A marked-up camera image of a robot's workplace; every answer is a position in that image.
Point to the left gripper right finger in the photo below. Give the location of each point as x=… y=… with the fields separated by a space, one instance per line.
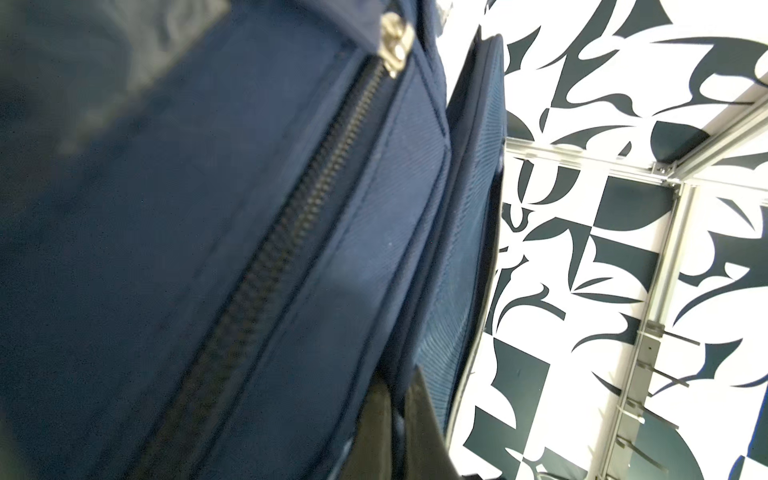
x=426 y=455

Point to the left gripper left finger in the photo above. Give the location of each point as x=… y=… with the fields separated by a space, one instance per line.
x=370 y=456

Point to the navy blue student backpack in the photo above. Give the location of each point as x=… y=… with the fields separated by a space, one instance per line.
x=221 y=219

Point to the wall hook rack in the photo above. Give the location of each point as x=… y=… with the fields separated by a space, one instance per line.
x=631 y=412

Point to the aluminium cage frame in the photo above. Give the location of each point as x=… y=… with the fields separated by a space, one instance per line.
x=590 y=247

